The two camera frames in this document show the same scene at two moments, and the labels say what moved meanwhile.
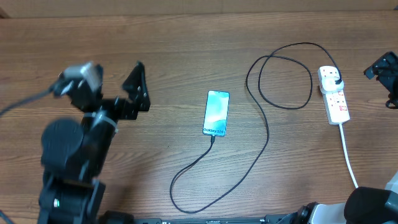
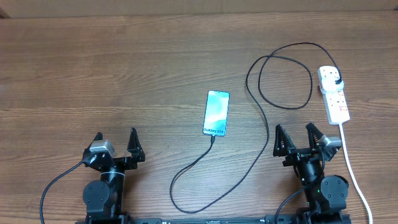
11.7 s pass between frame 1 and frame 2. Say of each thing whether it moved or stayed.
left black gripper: moved
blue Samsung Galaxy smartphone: stayed
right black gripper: moved
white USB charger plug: stayed
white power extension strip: stayed
